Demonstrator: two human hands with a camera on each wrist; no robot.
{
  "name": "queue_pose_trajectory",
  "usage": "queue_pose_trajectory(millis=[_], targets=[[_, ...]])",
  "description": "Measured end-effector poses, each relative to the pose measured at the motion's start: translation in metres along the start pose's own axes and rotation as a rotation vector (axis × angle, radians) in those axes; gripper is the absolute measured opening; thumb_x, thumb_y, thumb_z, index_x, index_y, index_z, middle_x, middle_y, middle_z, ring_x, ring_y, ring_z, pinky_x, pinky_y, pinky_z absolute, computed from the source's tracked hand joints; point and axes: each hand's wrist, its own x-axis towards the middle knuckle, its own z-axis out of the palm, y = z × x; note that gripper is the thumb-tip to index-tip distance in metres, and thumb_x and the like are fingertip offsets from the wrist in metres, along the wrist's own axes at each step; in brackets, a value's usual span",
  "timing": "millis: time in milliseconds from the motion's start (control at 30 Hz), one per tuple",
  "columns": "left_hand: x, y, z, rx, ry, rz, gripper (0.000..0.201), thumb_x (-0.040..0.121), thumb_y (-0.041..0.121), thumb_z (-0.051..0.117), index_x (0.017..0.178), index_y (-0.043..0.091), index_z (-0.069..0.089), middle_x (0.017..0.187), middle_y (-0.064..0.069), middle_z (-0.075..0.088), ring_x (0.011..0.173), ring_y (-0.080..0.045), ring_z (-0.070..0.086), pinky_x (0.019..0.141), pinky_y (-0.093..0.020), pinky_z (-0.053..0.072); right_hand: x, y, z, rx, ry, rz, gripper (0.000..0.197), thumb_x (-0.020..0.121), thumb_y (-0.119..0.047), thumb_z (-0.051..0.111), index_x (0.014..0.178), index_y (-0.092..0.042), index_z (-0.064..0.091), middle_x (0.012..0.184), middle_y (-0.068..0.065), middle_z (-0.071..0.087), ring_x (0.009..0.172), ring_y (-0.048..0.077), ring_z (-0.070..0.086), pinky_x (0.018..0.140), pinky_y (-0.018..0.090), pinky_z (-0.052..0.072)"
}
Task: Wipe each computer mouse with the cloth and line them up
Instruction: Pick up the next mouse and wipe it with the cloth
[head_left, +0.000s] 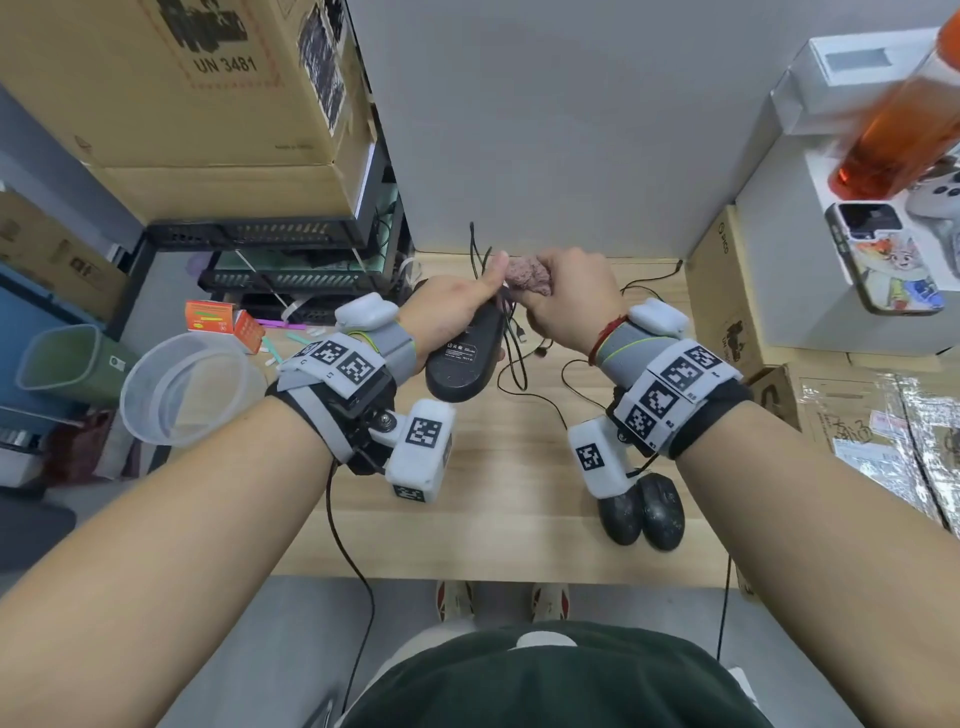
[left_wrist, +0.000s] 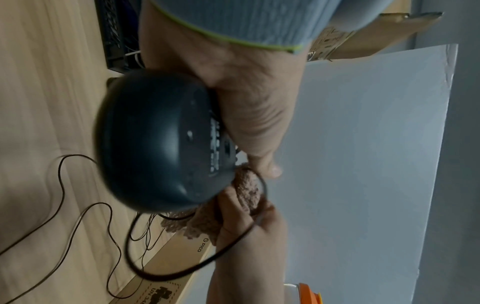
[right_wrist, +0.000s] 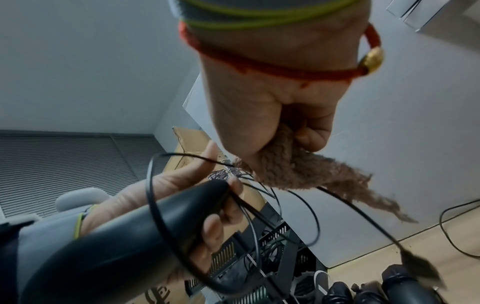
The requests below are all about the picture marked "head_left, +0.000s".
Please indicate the pink fluffy wiping cloth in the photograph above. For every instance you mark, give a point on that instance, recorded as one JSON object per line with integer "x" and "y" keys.
{"x": 529, "y": 274}

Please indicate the black computer mouse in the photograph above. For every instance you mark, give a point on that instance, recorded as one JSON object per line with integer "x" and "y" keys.
{"x": 465, "y": 364}
{"x": 619, "y": 519}
{"x": 661, "y": 514}

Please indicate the clear plastic basin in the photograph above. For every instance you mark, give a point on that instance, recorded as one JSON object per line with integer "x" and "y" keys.
{"x": 142, "y": 405}

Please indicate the blue panel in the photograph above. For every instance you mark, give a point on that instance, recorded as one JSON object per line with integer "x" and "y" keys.
{"x": 22, "y": 326}

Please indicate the white rounded device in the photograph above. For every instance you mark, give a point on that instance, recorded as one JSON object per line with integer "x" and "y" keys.
{"x": 934, "y": 199}

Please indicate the plain orange small box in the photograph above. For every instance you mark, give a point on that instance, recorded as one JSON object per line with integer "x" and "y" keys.
{"x": 249, "y": 331}

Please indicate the person's right forearm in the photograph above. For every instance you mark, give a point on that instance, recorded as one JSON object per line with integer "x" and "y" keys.
{"x": 825, "y": 585}

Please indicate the white power strip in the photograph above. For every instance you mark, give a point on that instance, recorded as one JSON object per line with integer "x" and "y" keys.
{"x": 742, "y": 686}

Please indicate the white chest device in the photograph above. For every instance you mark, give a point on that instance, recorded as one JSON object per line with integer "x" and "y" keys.
{"x": 546, "y": 640}

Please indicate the cardboard box with black logo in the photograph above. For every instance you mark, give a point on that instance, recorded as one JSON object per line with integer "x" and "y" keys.
{"x": 877, "y": 427}

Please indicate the phone with colourful case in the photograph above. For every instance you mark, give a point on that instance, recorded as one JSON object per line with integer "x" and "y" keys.
{"x": 889, "y": 262}

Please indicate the person's right hand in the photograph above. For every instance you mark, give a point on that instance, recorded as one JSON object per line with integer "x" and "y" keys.
{"x": 581, "y": 300}

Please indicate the black stacked tray rack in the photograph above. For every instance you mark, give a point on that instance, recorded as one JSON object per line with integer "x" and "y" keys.
{"x": 255, "y": 236}

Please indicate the dark grey padded seat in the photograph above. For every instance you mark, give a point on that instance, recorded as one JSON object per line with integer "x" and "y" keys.
{"x": 34, "y": 529}

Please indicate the cardboard box with small prints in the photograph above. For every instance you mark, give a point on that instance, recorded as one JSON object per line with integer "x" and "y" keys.
{"x": 52, "y": 259}

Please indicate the small stamped cardboard box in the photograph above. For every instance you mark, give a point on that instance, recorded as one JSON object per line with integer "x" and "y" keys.
{"x": 720, "y": 300}

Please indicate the white left wrist puck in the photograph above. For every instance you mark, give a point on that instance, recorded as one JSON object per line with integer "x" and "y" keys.
{"x": 366, "y": 313}

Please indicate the orange bottle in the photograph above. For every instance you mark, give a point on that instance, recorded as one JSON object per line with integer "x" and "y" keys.
{"x": 892, "y": 135}

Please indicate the plain cardboard box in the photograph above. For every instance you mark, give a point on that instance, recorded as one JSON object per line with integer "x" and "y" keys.
{"x": 217, "y": 191}

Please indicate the left wrist camera rig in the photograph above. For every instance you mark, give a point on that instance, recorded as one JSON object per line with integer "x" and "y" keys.
{"x": 420, "y": 457}

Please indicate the grey left wrist sleeve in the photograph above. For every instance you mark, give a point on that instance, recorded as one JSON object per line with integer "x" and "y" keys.
{"x": 394, "y": 352}

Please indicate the large stamped cardboard box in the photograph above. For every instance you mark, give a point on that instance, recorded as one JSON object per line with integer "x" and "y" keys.
{"x": 135, "y": 90}

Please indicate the purple plastic strip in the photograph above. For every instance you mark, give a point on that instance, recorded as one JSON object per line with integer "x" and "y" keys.
{"x": 283, "y": 325}

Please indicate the teal pen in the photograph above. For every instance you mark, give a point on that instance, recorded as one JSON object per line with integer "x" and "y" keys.
{"x": 271, "y": 352}
{"x": 300, "y": 340}

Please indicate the lettered brown cardboard box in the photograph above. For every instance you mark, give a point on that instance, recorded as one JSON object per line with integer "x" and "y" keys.
{"x": 745, "y": 583}

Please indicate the person's left forearm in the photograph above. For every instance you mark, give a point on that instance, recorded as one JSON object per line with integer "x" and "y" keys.
{"x": 150, "y": 585}

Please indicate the person's left hand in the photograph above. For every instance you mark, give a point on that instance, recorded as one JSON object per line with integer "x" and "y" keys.
{"x": 439, "y": 315}

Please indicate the white right wrist puck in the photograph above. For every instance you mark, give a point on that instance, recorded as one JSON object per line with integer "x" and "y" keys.
{"x": 658, "y": 318}

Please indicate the green trash bin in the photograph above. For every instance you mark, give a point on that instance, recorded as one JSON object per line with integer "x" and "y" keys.
{"x": 60, "y": 364}

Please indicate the small white boxes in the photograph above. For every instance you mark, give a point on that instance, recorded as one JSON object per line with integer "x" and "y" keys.
{"x": 825, "y": 82}

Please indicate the large white box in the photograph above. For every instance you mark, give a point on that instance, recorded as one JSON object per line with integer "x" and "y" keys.
{"x": 787, "y": 285}

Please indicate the person's left shoe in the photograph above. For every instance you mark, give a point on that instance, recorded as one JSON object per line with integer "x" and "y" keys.
{"x": 455, "y": 600}

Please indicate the grey right wrist sleeve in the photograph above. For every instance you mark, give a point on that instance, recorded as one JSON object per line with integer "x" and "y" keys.
{"x": 630, "y": 356}

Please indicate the white wrist puck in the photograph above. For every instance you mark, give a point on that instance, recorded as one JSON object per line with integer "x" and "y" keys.
{"x": 366, "y": 313}
{"x": 658, "y": 318}

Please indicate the person's beige trousers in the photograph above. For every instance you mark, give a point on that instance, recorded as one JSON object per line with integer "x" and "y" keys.
{"x": 409, "y": 660}

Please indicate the orange box with green print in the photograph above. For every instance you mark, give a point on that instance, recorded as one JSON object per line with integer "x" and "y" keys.
{"x": 210, "y": 317}

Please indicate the grey wrist sleeve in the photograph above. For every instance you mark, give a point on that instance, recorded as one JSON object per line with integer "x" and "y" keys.
{"x": 630, "y": 356}
{"x": 394, "y": 352}

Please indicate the person's dark shirt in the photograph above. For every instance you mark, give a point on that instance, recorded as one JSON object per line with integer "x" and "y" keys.
{"x": 555, "y": 690}

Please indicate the dark red bag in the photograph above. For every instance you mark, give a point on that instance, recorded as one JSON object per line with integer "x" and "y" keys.
{"x": 90, "y": 446}

